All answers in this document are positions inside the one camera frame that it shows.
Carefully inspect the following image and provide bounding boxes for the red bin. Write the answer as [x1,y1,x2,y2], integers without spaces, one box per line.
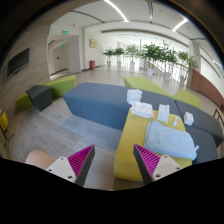
[89,60,95,70]

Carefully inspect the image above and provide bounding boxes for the yellow chair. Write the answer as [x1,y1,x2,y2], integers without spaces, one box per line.
[0,112,14,146]

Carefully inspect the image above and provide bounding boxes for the dark grey sofa block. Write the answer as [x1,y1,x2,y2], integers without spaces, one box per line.
[176,100,223,164]

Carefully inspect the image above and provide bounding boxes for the brown wooden counter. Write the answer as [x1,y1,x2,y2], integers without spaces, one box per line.
[187,70,224,108]

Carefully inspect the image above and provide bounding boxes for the framed wall picture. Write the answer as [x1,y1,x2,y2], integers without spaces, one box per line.
[89,39,98,48]

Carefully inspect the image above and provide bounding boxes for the light blue towel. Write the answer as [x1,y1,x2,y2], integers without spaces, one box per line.
[144,121,199,160]

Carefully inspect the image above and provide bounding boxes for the small white bottle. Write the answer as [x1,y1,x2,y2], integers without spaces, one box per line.
[173,115,179,127]

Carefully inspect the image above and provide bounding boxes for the potted plant far left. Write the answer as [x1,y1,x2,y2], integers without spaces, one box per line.
[103,48,115,67]

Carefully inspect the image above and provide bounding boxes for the wall mounted black screen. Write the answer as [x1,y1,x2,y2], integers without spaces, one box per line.
[5,48,30,79]

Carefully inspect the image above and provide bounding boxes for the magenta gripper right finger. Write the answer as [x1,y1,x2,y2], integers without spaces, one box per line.
[133,144,182,185]

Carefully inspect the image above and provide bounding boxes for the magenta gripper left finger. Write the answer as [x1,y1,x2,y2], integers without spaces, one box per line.
[47,145,95,187]

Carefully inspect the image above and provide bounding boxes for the large potted plant centre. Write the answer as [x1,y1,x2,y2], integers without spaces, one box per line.
[140,43,163,77]

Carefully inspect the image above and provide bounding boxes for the stack of white towels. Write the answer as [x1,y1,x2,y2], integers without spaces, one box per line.
[127,89,142,104]

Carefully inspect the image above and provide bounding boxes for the green bench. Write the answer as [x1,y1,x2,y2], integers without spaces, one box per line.
[16,75,76,110]
[123,76,169,96]

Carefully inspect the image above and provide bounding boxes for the large blue-grey sofa block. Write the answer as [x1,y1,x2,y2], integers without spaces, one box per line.
[63,82,131,130]

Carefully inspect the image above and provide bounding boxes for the green bench left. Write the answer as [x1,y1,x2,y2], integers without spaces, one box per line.
[16,75,76,110]

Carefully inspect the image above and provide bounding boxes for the beige round stool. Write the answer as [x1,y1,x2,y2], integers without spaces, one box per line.
[25,150,55,170]

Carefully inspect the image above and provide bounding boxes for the white plastic packaging bag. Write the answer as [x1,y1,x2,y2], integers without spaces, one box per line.
[130,101,154,118]

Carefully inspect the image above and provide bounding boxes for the white folded cloth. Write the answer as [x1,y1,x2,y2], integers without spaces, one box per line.
[157,104,170,123]

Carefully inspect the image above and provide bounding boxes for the potted plant right centre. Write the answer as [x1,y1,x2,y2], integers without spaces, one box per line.
[162,42,178,81]

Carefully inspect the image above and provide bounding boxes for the dark grey cube stool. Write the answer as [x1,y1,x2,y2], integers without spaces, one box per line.
[26,85,52,111]

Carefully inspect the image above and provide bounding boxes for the potted plant far right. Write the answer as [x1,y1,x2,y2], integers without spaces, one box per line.
[178,51,197,86]

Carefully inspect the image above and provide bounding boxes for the green seat right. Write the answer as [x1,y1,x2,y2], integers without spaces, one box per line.
[172,90,200,108]

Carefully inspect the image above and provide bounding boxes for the green bench back centre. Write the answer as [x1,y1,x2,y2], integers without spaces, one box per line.
[123,76,169,96]

